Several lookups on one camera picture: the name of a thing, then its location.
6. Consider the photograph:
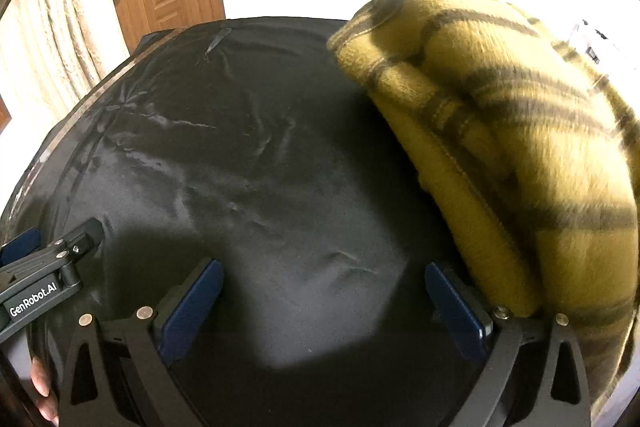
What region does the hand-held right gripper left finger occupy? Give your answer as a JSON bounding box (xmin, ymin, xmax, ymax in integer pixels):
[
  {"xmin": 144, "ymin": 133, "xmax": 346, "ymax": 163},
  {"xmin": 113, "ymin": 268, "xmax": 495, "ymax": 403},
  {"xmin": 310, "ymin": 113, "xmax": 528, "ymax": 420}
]
[{"xmin": 57, "ymin": 257, "xmax": 224, "ymax": 427}]

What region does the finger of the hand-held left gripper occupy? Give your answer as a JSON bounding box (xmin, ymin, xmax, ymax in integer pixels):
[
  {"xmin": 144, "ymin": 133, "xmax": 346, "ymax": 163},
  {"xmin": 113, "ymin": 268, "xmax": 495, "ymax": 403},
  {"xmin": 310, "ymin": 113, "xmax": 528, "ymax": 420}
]
[
  {"xmin": 0, "ymin": 228, "xmax": 41, "ymax": 264},
  {"xmin": 0, "ymin": 218, "xmax": 105, "ymax": 280}
]

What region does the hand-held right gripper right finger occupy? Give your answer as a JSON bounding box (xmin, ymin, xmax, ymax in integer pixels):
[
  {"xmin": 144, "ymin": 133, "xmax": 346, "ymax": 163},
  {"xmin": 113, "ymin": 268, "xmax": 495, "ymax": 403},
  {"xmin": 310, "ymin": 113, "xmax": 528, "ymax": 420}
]
[{"xmin": 424, "ymin": 262, "xmax": 593, "ymax": 427}]

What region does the yellow striped knit sweater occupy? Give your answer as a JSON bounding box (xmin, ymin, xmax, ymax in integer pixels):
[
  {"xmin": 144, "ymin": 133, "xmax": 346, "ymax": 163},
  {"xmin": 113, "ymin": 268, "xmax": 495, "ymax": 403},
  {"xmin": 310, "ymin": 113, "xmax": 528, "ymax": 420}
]
[{"xmin": 326, "ymin": 0, "xmax": 640, "ymax": 418}]

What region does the person's left hand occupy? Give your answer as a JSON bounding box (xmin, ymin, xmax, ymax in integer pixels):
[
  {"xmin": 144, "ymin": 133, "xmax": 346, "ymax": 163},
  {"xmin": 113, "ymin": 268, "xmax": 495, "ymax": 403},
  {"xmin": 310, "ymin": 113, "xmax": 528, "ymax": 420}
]
[{"xmin": 29, "ymin": 354, "xmax": 60, "ymax": 425}]

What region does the black table cloth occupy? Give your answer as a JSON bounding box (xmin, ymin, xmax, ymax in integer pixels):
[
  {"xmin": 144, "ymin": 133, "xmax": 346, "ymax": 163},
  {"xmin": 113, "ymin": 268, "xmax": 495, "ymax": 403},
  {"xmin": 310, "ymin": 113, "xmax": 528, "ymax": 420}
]
[{"xmin": 0, "ymin": 17, "xmax": 501, "ymax": 427}]

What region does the beige curtain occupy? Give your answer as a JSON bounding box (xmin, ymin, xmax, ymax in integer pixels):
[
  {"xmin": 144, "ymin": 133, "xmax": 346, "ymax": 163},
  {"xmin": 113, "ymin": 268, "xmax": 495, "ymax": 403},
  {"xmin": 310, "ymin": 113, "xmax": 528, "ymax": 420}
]
[{"xmin": 0, "ymin": 0, "xmax": 132, "ymax": 122}]

